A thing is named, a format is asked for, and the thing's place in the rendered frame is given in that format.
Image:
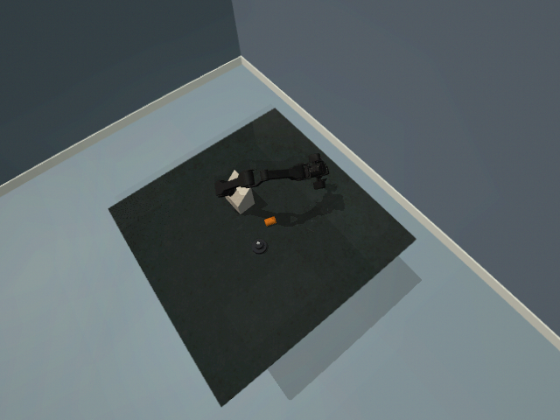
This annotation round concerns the orange knob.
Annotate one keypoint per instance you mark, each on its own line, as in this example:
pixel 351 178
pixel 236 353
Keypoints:
pixel 270 221

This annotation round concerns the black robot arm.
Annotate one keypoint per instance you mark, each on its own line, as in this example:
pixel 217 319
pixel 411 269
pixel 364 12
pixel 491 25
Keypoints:
pixel 246 178

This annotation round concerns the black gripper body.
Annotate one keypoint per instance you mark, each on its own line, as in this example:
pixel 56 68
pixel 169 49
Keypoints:
pixel 314 158

